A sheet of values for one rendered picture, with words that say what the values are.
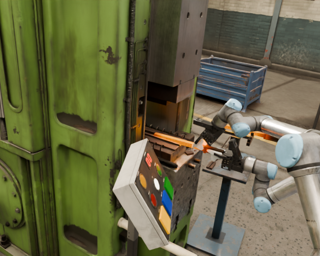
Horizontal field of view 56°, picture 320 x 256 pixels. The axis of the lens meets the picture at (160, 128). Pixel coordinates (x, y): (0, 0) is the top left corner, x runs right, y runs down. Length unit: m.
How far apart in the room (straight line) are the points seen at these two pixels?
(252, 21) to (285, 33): 1.09
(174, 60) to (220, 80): 4.17
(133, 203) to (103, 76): 0.57
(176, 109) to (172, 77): 0.54
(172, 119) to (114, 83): 0.76
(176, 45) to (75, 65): 0.48
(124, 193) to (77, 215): 0.94
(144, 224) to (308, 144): 0.63
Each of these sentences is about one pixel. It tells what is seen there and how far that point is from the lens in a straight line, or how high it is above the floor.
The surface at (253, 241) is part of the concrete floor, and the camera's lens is 2.71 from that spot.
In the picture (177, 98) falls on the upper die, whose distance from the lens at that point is 1.51.
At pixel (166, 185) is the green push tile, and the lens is 1.28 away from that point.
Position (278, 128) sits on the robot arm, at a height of 1.27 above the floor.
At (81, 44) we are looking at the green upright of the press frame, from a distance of 1.47.
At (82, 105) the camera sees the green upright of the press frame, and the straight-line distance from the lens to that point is 1.54.
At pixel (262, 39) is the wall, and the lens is 9.70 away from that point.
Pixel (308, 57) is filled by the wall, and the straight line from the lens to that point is 9.29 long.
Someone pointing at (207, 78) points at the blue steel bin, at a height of 0.41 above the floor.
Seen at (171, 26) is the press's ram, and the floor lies 1.64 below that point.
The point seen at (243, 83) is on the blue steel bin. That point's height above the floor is 0.48.
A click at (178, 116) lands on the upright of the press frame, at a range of 1.95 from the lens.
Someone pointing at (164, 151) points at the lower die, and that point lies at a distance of 1.65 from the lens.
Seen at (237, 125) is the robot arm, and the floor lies 1.24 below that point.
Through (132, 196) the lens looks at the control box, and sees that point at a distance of 1.03.
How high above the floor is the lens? 1.76
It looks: 24 degrees down
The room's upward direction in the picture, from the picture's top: 5 degrees clockwise
